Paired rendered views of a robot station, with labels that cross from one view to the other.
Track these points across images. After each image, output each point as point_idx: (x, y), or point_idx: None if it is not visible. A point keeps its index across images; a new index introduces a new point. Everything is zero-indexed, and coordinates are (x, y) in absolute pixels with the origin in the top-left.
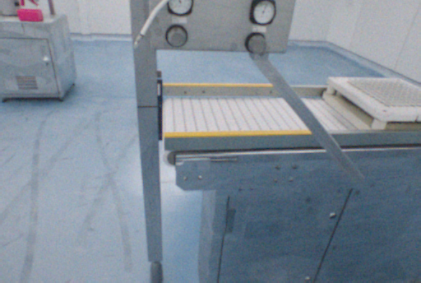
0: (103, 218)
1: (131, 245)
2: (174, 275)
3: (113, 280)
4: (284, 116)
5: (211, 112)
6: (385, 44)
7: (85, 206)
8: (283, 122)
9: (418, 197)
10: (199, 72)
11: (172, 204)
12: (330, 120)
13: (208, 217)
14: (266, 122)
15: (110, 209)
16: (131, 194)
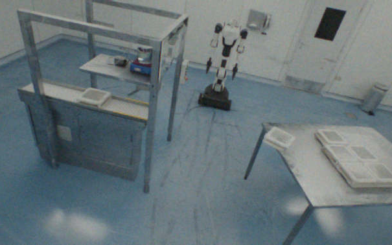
0: (162, 228)
1: (151, 208)
2: (138, 190)
3: (162, 196)
4: (122, 108)
5: (138, 114)
6: None
7: (171, 241)
8: (124, 107)
9: None
10: None
11: (122, 225)
12: (111, 104)
13: (140, 135)
14: (128, 108)
15: (157, 233)
16: (142, 241)
